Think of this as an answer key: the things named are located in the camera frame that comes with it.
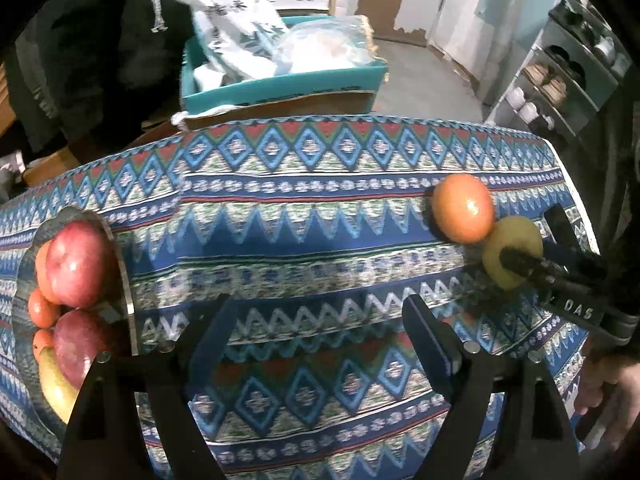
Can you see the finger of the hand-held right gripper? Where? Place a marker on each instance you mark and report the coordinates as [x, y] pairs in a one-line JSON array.
[[530, 265]]

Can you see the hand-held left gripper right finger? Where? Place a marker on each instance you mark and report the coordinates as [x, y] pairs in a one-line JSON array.
[[425, 335]]

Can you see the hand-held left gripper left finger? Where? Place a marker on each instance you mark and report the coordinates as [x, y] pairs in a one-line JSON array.
[[215, 330]]

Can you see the yellow-green round fruit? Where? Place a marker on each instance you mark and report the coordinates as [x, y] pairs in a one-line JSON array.
[[505, 237]]

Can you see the glass fruit bowl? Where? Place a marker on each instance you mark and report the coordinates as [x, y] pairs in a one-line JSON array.
[[107, 310]]

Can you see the large dark red apple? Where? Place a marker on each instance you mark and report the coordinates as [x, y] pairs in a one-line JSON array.
[[80, 260]]

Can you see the yellow banana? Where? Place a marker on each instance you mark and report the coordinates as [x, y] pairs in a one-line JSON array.
[[55, 390]]

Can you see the small orange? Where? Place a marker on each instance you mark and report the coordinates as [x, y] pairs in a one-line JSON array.
[[42, 310]]

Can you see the red-orange round fruit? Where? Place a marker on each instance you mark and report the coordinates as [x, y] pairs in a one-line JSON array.
[[44, 270]]

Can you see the person's right hand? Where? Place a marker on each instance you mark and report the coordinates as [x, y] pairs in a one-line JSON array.
[[597, 385]]

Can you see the blue patterned blanket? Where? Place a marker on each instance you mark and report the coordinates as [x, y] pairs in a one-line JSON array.
[[320, 230]]

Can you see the white shoe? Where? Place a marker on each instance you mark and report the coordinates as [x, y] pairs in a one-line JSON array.
[[529, 110], [515, 96]]

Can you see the beige shoe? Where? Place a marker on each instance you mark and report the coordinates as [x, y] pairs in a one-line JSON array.
[[537, 72], [555, 90]]

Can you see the grey shoe rack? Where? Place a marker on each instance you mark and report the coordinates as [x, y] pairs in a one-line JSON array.
[[570, 40]]

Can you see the low wooden box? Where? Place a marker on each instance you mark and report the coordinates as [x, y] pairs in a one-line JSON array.
[[47, 172]]

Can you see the brown cardboard box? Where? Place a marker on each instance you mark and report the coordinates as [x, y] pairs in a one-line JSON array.
[[300, 105]]

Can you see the teal box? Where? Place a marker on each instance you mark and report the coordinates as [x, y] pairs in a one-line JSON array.
[[300, 85]]

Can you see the black hanging clothing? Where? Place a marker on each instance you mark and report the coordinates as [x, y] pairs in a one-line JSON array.
[[90, 60]]

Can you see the clear plastic bag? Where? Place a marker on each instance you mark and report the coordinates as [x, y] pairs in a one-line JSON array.
[[325, 45]]

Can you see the white printed plastic bag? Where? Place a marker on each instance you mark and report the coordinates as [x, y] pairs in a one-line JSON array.
[[225, 25]]

